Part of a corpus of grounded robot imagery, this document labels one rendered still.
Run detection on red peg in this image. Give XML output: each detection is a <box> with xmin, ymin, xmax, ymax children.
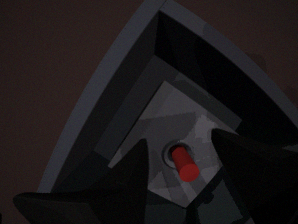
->
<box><xmin>169</xmin><ymin>144</ymin><xmax>200</xmax><ymax>181</ymax></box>

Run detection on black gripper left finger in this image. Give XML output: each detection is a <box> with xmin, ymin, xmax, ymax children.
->
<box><xmin>12</xmin><ymin>139</ymin><xmax>149</xmax><ymax>224</ymax></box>

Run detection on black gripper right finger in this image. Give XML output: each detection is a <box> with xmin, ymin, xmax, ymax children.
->
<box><xmin>212</xmin><ymin>128</ymin><xmax>298</xmax><ymax>224</ymax></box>

